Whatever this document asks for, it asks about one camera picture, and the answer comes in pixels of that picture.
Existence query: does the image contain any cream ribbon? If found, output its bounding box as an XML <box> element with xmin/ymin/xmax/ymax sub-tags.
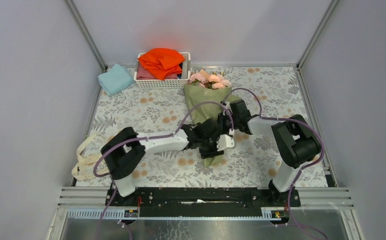
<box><xmin>71</xmin><ymin>133</ymin><xmax>105</xmax><ymax>181</ymax></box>

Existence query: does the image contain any orange cloth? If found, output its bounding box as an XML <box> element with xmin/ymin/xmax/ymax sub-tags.
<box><xmin>137</xmin><ymin>48</ymin><xmax>185</xmax><ymax>81</ymax></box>

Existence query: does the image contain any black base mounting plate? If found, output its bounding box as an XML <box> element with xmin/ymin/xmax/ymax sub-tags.
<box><xmin>105</xmin><ymin>187</ymin><xmax>301</xmax><ymax>218</ymax></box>

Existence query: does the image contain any white plastic basket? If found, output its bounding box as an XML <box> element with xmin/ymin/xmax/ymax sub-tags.
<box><xmin>133</xmin><ymin>52</ymin><xmax>192</xmax><ymax>89</ymax></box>

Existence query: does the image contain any green and orange wrapping paper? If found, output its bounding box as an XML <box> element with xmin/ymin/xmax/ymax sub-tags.
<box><xmin>183</xmin><ymin>70</ymin><xmax>239</xmax><ymax>167</ymax></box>

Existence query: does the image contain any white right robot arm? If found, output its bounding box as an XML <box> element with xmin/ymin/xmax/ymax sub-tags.
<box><xmin>221</xmin><ymin>99</ymin><xmax>325</xmax><ymax>194</ymax></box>

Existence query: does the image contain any pink fake flower stem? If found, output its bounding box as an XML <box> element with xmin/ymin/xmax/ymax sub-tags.
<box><xmin>208</xmin><ymin>74</ymin><xmax>225</xmax><ymax>83</ymax></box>
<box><xmin>188</xmin><ymin>73</ymin><xmax>207</xmax><ymax>84</ymax></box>
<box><xmin>197</xmin><ymin>82</ymin><xmax>208</xmax><ymax>88</ymax></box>
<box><xmin>211</xmin><ymin>79</ymin><xmax>232</xmax><ymax>90</ymax></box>

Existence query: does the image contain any pink cloth in basket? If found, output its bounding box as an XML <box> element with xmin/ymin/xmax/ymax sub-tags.
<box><xmin>136</xmin><ymin>65</ymin><xmax>178</xmax><ymax>80</ymax></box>

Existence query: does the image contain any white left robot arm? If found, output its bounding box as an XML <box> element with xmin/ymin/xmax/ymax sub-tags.
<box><xmin>100</xmin><ymin>118</ymin><xmax>224</xmax><ymax>197</ymax></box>

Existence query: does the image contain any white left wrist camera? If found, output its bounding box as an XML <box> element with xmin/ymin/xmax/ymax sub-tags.
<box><xmin>216</xmin><ymin>134</ymin><xmax>236</xmax><ymax>151</ymax></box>

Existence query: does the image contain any light blue folded towel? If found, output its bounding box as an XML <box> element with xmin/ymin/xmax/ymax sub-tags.
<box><xmin>97</xmin><ymin>64</ymin><xmax>135</xmax><ymax>96</ymax></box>

